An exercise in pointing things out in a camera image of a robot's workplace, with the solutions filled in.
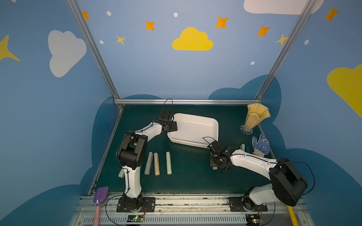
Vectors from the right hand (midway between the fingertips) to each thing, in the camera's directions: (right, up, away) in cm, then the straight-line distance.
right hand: (214, 160), depth 89 cm
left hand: (-26, +22, +11) cm, 36 cm away
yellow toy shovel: (+36, -23, -19) cm, 47 cm away
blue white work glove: (+35, +7, +7) cm, 36 cm away
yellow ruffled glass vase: (+27, +30, 0) cm, 41 cm away
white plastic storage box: (-11, +18, +18) cm, 28 cm away
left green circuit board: (-45, -25, -18) cm, 55 cm away
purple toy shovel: (-66, -15, -12) cm, 69 cm away
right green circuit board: (+16, -25, -18) cm, 35 cm away
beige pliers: (-36, -5, -6) cm, 37 cm away
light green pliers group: (-29, -5, -5) cm, 30 cm away
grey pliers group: (-42, -4, -5) cm, 43 cm away
